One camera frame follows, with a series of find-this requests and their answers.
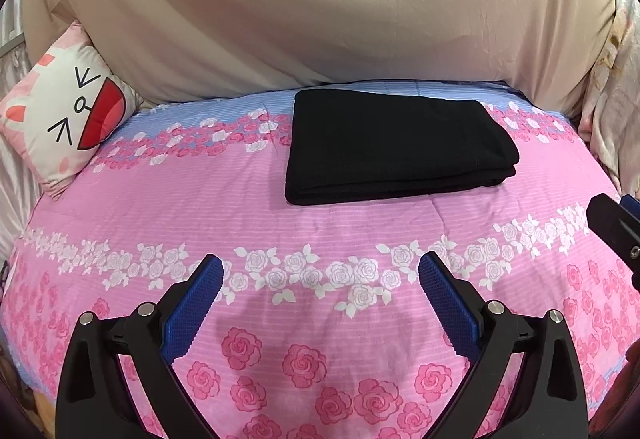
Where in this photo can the cream floral blanket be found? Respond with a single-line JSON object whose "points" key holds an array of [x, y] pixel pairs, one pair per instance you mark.
{"points": [[610, 119]]}

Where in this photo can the black pants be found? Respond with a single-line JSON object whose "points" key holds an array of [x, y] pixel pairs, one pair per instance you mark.
{"points": [[390, 149]]}

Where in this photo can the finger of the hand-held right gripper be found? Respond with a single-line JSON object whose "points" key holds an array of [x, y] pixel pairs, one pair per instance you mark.
{"points": [[612, 224]]}

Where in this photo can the pink floral bed sheet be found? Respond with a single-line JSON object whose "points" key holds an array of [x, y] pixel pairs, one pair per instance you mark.
{"points": [[200, 199]]}

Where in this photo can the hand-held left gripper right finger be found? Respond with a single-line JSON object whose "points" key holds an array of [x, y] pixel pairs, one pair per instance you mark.
{"points": [[450, 306]]}

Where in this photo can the white cat face pillow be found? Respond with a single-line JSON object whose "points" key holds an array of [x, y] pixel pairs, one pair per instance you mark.
{"points": [[55, 109]]}

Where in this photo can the grey metal rail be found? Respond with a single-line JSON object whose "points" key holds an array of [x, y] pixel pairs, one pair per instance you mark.
{"points": [[11, 44]]}

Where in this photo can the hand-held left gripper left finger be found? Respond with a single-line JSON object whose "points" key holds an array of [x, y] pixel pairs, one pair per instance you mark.
{"points": [[192, 309]]}

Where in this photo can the silver satin cloth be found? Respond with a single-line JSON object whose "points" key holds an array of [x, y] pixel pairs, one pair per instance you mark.
{"points": [[15, 189]]}

